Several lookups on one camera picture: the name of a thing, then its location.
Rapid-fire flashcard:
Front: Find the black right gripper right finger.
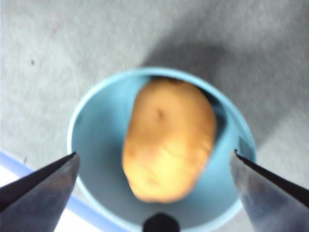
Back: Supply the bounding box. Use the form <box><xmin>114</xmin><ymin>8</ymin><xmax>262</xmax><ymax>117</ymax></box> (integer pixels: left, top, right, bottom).
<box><xmin>229</xmin><ymin>149</ymin><xmax>309</xmax><ymax>232</ymax></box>

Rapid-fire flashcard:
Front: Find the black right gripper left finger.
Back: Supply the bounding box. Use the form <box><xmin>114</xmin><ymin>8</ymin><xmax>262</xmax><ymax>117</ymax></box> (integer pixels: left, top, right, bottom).
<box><xmin>0</xmin><ymin>151</ymin><xmax>81</xmax><ymax>232</ymax></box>

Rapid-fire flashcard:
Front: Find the blue ribbed bowl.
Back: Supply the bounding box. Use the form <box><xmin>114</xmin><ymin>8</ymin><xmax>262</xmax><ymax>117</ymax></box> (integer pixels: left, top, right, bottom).
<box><xmin>67</xmin><ymin>67</ymin><xmax>257</xmax><ymax>232</ymax></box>

